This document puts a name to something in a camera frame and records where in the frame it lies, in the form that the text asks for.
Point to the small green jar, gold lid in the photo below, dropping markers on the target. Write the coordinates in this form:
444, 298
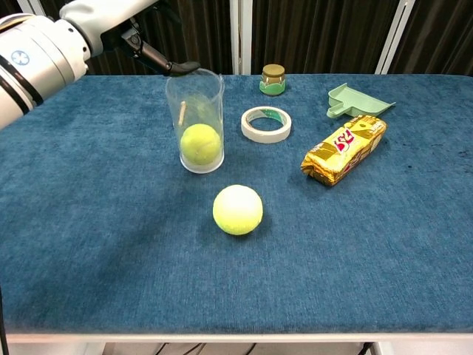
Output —
273, 79

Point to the yellow tennis ball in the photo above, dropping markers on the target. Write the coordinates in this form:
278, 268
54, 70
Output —
238, 210
200, 145

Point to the blue velvet table cloth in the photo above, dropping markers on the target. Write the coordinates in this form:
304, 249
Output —
332, 259

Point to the black pleated curtain panel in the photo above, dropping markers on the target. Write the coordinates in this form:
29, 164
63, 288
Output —
7, 7
443, 37
207, 33
318, 33

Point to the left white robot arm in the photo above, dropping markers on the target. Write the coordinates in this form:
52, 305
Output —
37, 63

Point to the left robot hand, black fingers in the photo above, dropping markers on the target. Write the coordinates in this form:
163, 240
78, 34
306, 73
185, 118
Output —
99, 18

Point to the short wooden pencil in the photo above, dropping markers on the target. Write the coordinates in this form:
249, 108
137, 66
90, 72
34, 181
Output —
182, 114

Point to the clear plastic tube container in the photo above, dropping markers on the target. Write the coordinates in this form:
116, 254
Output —
207, 107

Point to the gold foil snack package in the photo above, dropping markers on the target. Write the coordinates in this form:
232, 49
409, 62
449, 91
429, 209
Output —
343, 151

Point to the white masking tape roll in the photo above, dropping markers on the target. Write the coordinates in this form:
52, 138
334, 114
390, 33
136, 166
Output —
247, 131

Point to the light green plastic dustpan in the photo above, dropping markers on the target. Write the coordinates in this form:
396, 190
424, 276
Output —
354, 101

